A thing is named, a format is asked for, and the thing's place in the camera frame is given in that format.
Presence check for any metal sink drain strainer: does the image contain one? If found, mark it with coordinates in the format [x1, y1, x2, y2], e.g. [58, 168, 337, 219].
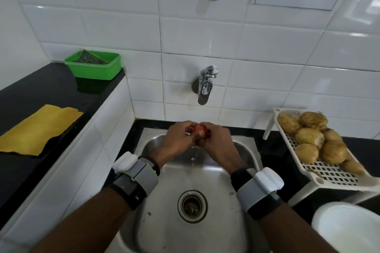
[178, 190, 208, 224]

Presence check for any white round bowl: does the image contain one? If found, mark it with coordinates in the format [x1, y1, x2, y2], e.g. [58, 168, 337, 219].
[311, 201, 380, 253]

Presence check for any stainless steel sink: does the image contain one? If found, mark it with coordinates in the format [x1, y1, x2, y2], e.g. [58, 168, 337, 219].
[102, 127, 263, 253]

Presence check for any green scrub pad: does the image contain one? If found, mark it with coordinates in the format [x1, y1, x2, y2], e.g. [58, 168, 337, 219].
[73, 50, 111, 65]

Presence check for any black wrist band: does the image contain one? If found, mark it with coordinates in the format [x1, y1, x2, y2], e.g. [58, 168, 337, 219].
[230, 168, 255, 193]
[144, 156, 161, 177]

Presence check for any yellow cleaning cloth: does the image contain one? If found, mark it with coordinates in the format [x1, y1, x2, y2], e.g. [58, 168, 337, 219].
[0, 105, 84, 157]

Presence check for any grey wristband with white tracker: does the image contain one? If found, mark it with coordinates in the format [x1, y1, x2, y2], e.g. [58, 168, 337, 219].
[236, 167, 285, 221]
[107, 151, 159, 211]

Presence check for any green plastic container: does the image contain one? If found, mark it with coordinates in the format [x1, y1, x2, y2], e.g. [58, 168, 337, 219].
[64, 50, 122, 81]

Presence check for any person's left hand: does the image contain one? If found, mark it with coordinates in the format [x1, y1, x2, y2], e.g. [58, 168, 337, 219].
[150, 121, 197, 170]

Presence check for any white plastic draining rack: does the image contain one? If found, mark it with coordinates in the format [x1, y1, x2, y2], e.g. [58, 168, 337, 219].
[263, 108, 380, 206]

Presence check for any chrome wall faucet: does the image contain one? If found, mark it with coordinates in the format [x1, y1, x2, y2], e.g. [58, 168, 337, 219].
[191, 65, 219, 106]

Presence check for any red tomato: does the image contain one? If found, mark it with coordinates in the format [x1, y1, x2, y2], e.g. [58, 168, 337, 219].
[192, 124, 209, 141]

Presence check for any person's left forearm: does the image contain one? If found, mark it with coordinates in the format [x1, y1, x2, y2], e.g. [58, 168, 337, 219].
[30, 185, 133, 253]

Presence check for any person's right forearm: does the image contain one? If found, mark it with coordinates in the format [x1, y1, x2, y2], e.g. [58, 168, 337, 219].
[249, 202, 340, 253]

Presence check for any pile of brown potatoes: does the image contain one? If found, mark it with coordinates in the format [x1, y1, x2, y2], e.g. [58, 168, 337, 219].
[277, 111, 366, 175]

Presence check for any person's right hand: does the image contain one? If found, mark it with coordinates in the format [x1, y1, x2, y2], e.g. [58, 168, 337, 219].
[197, 122, 243, 175]

